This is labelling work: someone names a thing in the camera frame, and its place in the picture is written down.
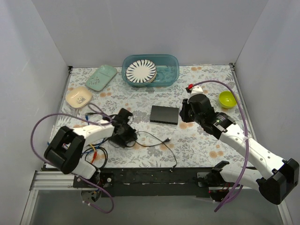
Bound black power adapter brick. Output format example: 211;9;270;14
109;133;137;148

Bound black network switch box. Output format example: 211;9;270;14
150;105;179;125

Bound thin black power cord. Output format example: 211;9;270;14
112;131;178;170

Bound black ethernet cable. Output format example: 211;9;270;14
82;113;111;169

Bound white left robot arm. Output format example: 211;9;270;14
44;108;137;179

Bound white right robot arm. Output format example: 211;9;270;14
180;94;300;205

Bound floral table mat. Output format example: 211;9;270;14
45;64;262;168

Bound lime green bowl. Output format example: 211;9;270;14
218;91;237;109

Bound teal plastic basin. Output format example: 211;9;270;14
121;54;180;87

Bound beige square panda dish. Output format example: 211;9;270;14
65;86;92;109

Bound green rectangular ceramic dish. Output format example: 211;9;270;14
86;65;117;91

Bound blue striped white plate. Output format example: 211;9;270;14
125;60;157;84

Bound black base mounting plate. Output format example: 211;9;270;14
72;167;235;198

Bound aluminium frame rail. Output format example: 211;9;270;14
29;170;282;190

